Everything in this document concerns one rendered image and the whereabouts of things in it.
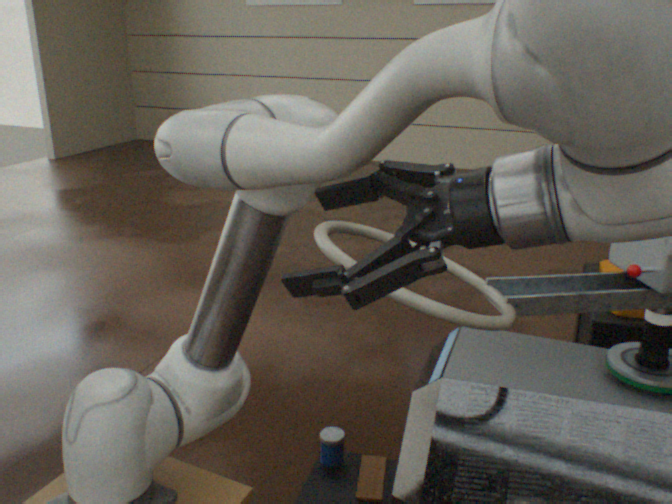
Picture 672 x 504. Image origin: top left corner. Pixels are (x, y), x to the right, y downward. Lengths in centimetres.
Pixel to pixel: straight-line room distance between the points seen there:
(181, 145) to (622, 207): 56
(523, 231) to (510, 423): 119
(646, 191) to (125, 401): 93
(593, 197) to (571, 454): 124
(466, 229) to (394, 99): 14
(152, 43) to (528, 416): 869
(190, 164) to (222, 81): 834
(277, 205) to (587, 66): 66
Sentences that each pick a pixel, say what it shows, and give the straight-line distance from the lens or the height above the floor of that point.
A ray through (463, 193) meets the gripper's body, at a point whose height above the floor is 158.
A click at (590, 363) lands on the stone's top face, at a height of 83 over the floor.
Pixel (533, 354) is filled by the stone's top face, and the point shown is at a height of 83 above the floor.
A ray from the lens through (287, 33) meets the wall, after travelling 864.
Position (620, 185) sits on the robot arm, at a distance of 53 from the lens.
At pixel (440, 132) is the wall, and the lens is 800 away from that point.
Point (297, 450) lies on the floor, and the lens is 286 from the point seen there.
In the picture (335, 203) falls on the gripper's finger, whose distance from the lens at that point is 74.
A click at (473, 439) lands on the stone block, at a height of 73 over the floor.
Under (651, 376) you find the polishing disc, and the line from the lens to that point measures 182.
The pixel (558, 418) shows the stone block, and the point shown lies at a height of 79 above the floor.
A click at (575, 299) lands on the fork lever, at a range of 160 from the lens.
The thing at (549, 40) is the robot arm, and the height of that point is 172.
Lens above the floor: 173
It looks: 20 degrees down
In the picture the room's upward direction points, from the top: straight up
